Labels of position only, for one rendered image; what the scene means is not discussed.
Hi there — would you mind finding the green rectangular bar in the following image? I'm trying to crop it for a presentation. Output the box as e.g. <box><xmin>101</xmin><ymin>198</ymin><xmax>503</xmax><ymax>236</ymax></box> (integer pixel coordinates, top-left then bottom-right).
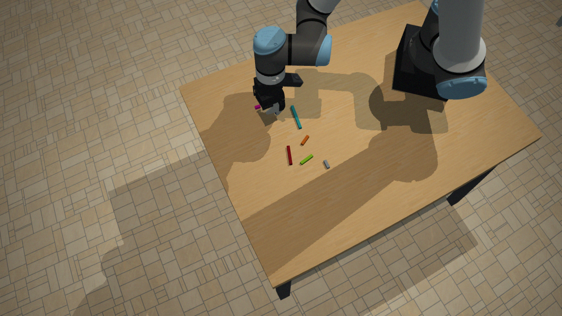
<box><xmin>300</xmin><ymin>154</ymin><xmax>313</xmax><ymax>165</ymax></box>

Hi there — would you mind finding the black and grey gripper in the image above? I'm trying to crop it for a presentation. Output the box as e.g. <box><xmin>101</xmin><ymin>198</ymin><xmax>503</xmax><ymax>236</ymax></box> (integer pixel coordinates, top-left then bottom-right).
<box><xmin>253</xmin><ymin>77</ymin><xmax>285</xmax><ymax>116</ymax></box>

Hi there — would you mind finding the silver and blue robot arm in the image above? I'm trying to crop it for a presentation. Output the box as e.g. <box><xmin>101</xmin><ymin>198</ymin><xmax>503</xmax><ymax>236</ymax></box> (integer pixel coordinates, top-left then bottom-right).
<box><xmin>253</xmin><ymin>0</ymin><xmax>487</xmax><ymax>100</ymax></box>

